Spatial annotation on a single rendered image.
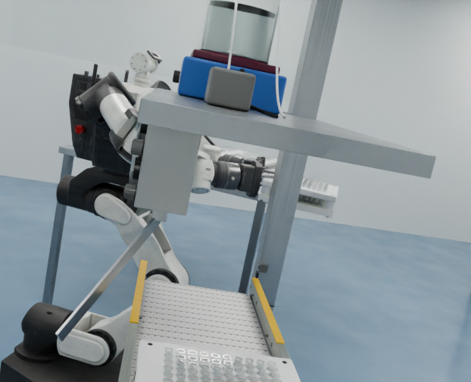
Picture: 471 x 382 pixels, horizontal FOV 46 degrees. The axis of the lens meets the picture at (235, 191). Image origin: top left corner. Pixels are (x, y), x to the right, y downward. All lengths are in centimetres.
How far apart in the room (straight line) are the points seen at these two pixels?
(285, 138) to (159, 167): 44
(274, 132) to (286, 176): 66
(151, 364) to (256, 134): 36
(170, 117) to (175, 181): 43
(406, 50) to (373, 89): 58
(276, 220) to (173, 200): 35
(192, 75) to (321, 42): 39
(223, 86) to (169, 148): 24
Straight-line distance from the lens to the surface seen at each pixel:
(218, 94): 88
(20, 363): 230
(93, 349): 216
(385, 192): 696
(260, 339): 115
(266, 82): 108
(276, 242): 137
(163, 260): 200
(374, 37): 666
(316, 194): 178
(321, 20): 134
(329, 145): 70
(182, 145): 108
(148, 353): 86
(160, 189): 109
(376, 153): 72
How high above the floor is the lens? 130
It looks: 10 degrees down
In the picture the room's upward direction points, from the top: 12 degrees clockwise
